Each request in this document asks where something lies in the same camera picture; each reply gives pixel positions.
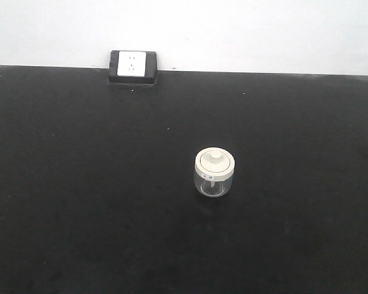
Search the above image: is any glass jar with white lid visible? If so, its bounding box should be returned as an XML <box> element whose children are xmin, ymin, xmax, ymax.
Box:
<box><xmin>194</xmin><ymin>147</ymin><xmax>235</xmax><ymax>198</ymax></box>

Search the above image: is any black white power socket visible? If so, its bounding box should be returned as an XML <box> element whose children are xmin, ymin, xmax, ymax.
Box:
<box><xmin>108</xmin><ymin>50</ymin><xmax>158</xmax><ymax>85</ymax></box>

